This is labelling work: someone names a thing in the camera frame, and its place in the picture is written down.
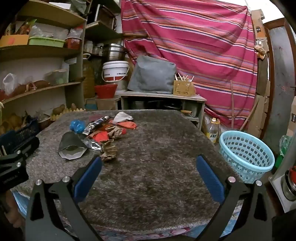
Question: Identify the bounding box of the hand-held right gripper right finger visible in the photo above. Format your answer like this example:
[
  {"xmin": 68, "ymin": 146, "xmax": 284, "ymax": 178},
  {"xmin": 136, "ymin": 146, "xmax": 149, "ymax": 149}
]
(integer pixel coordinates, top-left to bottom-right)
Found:
[{"xmin": 196, "ymin": 155, "xmax": 273, "ymax": 241}]

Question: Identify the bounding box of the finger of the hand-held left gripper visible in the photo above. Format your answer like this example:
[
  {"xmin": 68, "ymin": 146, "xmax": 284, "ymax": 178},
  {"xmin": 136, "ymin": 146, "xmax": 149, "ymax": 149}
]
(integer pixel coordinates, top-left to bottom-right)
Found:
[{"xmin": 0, "ymin": 137, "xmax": 40, "ymax": 164}]

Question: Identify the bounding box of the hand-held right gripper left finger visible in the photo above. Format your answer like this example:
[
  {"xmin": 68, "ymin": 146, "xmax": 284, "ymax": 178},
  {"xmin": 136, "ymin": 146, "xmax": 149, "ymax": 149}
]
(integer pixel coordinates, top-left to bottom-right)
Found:
[{"xmin": 25, "ymin": 156, "xmax": 103, "ymax": 241}]

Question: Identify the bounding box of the silver foil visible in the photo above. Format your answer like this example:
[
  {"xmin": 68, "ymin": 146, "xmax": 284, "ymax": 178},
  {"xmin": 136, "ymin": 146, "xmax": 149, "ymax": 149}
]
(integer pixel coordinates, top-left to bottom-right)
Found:
[{"xmin": 85, "ymin": 136, "xmax": 102, "ymax": 151}]

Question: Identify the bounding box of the dark grey pouch wrapper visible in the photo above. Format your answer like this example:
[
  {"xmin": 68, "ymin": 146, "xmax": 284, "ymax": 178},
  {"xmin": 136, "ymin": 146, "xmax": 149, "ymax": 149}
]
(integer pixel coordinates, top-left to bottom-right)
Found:
[{"xmin": 57, "ymin": 132, "xmax": 89, "ymax": 161}]

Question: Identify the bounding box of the red wrapper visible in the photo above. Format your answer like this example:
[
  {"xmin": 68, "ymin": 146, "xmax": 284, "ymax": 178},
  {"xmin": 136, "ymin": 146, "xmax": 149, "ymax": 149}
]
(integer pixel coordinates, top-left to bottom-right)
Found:
[{"xmin": 91, "ymin": 130, "xmax": 110, "ymax": 143}]

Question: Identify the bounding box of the light blue plastic basket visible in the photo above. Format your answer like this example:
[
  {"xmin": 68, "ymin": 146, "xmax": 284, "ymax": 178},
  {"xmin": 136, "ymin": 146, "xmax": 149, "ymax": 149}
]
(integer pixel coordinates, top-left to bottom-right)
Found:
[{"xmin": 218, "ymin": 130, "xmax": 275, "ymax": 184}]

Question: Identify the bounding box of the blue plastic bag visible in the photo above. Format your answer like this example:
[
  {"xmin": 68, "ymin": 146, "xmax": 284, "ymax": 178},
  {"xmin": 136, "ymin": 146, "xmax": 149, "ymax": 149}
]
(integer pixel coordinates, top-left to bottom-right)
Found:
[{"xmin": 70, "ymin": 119, "xmax": 88, "ymax": 135}]

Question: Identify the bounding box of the black and silver wrapper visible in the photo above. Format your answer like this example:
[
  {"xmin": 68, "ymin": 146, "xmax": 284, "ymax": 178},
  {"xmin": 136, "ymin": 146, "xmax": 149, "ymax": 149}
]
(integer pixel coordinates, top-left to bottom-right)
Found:
[{"xmin": 84, "ymin": 116, "xmax": 110, "ymax": 135}]

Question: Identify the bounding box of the orange plastic bag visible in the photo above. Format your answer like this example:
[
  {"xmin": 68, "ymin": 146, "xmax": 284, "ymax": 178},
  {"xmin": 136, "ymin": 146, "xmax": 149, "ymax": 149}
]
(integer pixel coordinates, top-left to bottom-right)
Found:
[{"xmin": 116, "ymin": 120, "xmax": 137, "ymax": 131}]

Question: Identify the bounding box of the white paper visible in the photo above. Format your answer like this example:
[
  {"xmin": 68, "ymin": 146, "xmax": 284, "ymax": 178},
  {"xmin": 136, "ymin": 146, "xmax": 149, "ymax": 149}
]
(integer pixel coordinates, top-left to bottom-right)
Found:
[{"xmin": 113, "ymin": 111, "xmax": 135, "ymax": 124}]

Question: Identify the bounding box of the person's left hand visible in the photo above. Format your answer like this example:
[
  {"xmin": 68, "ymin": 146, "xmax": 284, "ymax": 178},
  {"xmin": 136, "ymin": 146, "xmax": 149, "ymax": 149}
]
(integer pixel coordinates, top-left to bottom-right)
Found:
[{"xmin": 0, "ymin": 191, "xmax": 23, "ymax": 232}]

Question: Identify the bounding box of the dark blue plastic crate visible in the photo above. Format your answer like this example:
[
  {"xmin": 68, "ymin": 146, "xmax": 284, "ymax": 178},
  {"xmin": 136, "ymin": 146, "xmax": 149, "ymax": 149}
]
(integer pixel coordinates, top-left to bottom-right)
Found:
[{"xmin": 0, "ymin": 119, "xmax": 40, "ymax": 151}]

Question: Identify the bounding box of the small oil bottle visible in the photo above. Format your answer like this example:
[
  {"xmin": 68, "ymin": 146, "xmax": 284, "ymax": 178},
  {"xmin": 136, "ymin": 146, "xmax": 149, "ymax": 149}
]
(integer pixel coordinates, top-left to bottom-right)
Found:
[{"xmin": 206, "ymin": 118, "xmax": 220, "ymax": 143}]

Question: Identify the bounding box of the yellow egg carton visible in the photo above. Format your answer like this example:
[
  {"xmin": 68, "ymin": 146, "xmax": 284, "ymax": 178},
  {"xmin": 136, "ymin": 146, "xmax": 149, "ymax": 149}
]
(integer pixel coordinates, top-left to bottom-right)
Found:
[{"xmin": 52, "ymin": 108, "xmax": 86, "ymax": 121}]

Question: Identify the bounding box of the grey shaggy rug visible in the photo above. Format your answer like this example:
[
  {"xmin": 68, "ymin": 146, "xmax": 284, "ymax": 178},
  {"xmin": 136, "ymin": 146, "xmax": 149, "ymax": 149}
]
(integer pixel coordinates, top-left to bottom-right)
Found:
[{"xmin": 10, "ymin": 109, "xmax": 245, "ymax": 232}]

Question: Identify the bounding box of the white plastic bag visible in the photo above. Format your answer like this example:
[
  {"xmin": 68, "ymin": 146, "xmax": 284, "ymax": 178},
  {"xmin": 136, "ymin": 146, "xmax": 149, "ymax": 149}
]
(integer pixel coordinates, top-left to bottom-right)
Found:
[{"xmin": 2, "ymin": 73, "xmax": 16, "ymax": 94}]

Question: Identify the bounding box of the grey metal counter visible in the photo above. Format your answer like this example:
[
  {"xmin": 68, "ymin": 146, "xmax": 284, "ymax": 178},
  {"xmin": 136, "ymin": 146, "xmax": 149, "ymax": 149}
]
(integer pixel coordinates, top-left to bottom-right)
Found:
[{"xmin": 268, "ymin": 139, "xmax": 296, "ymax": 214}]

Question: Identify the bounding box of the wooden stick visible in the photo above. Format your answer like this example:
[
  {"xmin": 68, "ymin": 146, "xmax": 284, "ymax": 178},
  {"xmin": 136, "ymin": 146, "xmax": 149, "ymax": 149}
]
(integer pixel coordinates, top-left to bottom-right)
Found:
[{"xmin": 238, "ymin": 100, "xmax": 260, "ymax": 133}]

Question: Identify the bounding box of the straw broom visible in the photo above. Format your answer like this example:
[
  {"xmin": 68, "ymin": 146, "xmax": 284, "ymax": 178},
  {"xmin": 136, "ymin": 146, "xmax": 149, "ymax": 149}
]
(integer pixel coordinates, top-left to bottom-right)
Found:
[{"xmin": 230, "ymin": 80, "xmax": 235, "ymax": 130}]

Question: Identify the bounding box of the green plastic bag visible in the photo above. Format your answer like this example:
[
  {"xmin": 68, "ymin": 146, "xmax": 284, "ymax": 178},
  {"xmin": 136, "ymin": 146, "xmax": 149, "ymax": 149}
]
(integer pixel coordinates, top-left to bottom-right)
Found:
[{"xmin": 279, "ymin": 136, "xmax": 292, "ymax": 158}]

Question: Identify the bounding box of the red kettle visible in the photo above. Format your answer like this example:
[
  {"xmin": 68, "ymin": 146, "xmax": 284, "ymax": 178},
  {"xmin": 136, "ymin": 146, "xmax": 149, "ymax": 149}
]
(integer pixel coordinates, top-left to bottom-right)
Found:
[{"xmin": 283, "ymin": 166, "xmax": 296, "ymax": 200}]

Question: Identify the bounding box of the stack of flattened cardboard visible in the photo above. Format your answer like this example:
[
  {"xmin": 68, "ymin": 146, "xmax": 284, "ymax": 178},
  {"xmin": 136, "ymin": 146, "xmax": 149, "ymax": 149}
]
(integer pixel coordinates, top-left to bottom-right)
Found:
[{"xmin": 247, "ymin": 79, "xmax": 271, "ymax": 139}]

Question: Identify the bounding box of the red plastic basket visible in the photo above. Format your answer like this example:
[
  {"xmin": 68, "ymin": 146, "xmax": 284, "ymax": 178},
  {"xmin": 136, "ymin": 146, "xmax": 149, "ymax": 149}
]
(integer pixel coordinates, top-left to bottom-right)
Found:
[{"xmin": 94, "ymin": 84, "xmax": 118, "ymax": 99}]

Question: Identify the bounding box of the yellow utensil holder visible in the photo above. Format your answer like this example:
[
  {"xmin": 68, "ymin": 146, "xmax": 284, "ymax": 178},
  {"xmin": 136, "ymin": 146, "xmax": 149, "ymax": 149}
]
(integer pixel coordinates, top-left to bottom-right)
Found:
[{"xmin": 173, "ymin": 80, "xmax": 196, "ymax": 97}]

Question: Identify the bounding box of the low wooden cabinet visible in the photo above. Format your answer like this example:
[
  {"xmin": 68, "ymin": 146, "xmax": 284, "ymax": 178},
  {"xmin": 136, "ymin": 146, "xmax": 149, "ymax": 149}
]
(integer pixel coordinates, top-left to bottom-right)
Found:
[{"xmin": 117, "ymin": 90, "xmax": 207, "ymax": 130}]

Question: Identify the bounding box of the large yellow oil jug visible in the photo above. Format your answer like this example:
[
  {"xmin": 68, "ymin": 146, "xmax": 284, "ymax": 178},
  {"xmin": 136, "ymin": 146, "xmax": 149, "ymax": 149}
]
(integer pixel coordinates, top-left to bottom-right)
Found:
[{"xmin": 82, "ymin": 54, "xmax": 96, "ymax": 98}]

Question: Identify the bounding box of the light wooden shelf unit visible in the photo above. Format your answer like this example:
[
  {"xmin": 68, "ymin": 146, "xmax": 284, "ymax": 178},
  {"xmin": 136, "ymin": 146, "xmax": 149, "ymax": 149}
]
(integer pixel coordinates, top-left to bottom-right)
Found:
[{"xmin": 0, "ymin": 0, "xmax": 88, "ymax": 123}]

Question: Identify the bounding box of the tall cardboard box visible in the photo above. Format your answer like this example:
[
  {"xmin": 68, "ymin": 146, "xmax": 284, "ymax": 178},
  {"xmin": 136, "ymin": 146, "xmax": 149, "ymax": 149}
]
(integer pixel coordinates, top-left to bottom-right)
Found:
[{"xmin": 285, "ymin": 96, "xmax": 296, "ymax": 137}]

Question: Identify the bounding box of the bunch of wooden chopsticks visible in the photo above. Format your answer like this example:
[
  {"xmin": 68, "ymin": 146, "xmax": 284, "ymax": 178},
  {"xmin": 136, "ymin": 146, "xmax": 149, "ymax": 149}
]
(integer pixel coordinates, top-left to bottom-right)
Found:
[{"xmin": 174, "ymin": 72, "xmax": 194, "ymax": 82}]

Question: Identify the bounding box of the yellow box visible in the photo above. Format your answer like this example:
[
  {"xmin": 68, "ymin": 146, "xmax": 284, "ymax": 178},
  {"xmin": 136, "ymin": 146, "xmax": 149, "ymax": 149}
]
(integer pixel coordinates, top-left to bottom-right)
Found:
[{"xmin": 0, "ymin": 35, "xmax": 29, "ymax": 48}]

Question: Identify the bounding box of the green plastic tray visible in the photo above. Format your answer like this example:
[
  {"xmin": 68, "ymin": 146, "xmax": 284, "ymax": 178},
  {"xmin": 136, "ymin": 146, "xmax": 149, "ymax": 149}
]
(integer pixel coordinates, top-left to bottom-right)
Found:
[{"xmin": 28, "ymin": 37, "xmax": 66, "ymax": 48}]

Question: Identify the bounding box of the white plastic bucket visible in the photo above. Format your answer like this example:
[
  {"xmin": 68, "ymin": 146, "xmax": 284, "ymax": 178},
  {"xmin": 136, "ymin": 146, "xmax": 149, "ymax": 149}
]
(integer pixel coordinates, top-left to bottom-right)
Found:
[{"xmin": 102, "ymin": 61, "xmax": 130, "ymax": 83}]

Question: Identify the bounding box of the small red mesh basket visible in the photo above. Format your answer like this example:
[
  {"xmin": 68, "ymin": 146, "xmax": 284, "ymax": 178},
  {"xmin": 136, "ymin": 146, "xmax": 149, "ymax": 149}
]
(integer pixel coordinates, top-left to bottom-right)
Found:
[{"xmin": 65, "ymin": 37, "xmax": 82, "ymax": 49}]

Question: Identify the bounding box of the grey covered appliance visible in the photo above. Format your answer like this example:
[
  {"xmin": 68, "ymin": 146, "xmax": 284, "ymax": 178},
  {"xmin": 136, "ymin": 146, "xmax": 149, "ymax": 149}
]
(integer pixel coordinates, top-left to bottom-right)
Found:
[{"xmin": 127, "ymin": 55, "xmax": 176, "ymax": 94}]

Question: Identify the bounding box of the grey metal door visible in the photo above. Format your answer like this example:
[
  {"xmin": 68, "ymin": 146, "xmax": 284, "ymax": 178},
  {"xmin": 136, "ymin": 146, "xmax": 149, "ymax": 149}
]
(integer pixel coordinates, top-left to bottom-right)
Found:
[{"xmin": 264, "ymin": 20, "xmax": 296, "ymax": 163}]

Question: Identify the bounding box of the steel pot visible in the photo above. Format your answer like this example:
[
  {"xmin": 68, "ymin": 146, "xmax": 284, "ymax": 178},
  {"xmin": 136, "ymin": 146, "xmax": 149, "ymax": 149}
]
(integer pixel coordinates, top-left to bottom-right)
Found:
[{"xmin": 102, "ymin": 44, "xmax": 127, "ymax": 62}]

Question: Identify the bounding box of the red striped cloth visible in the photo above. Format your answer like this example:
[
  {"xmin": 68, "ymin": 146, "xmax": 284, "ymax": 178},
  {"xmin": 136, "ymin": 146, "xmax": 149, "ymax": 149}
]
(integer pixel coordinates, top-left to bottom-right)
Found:
[{"xmin": 120, "ymin": 0, "xmax": 258, "ymax": 130}]

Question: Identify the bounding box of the brown hanging bundle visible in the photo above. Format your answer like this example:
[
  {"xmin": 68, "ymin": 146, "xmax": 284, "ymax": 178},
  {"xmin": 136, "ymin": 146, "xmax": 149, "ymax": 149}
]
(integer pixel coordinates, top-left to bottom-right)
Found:
[{"xmin": 254, "ymin": 44, "xmax": 268, "ymax": 59}]

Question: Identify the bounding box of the toaster oven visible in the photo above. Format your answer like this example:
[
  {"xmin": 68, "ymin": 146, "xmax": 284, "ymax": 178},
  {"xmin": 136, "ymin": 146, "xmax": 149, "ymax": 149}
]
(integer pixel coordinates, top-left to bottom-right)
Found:
[{"xmin": 95, "ymin": 4, "xmax": 117, "ymax": 31}]

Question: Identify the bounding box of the printed cardboard box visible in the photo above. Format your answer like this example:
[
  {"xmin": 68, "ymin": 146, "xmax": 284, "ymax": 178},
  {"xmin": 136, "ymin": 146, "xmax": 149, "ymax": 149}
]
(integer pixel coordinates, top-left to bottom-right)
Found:
[{"xmin": 251, "ymin": 9, "xmax": 267, "ymax": 40}]

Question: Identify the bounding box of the pan with wooden handle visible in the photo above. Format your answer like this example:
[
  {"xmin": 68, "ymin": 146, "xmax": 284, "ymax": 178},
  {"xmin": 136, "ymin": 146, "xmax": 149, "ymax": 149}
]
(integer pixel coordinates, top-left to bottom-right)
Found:
[{"xmin": 180, "ymin": 109, "xmax": 197, "ymax": 118}]

